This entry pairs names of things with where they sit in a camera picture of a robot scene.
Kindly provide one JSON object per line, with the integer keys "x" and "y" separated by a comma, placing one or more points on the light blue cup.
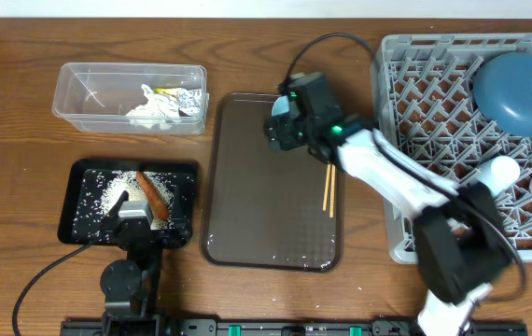
{"x": 498, "y": 174}

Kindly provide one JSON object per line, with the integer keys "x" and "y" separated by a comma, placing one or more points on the orange carrot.
{"x": 157, "y": 204}

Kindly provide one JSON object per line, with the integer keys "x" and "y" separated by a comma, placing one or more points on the light blue bowl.
{"x": 280, "y": 106}

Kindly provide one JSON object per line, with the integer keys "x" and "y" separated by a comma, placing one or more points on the green snack wrapper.
{"x": 189, "y": 102}

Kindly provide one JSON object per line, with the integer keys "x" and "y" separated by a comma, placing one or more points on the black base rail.
{"x": 208, "y": 327}

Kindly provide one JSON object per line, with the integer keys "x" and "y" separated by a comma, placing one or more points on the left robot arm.
{"x": 131, "y": 285}

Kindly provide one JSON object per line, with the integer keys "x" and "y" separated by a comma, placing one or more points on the white rice pile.
{"x": 92, "y": 194}

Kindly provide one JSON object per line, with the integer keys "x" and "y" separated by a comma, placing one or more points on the black waste tray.
{"x": 139, "y": 166}

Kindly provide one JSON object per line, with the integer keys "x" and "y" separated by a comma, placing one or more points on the dark brown serving tray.
{"x": 264, "y": 208}

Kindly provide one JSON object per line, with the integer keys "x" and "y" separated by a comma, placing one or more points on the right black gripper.
{"x": 277, "y": 127}

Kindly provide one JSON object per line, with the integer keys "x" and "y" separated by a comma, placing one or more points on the wooden chopstick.
{"x": 332, "y": 189}
{"x": 326, "y": 188}

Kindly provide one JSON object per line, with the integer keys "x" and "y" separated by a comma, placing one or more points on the white tissue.
{"x": 160, "y": 111}

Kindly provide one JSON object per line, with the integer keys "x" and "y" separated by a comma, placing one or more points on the clear plastic bin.
{"x": 95, "y": 97}

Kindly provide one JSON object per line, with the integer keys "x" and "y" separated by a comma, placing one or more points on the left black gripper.
{"x": 182, "y": 227}

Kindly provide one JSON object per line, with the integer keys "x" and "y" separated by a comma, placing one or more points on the blue plate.
{"x": 502, "y": 90}

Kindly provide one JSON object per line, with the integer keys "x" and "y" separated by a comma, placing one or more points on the grey dishwasher rack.
{"x": 424, "y": 104}

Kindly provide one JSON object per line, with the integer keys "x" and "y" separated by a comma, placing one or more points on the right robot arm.
{"x": 459, "y": 237}

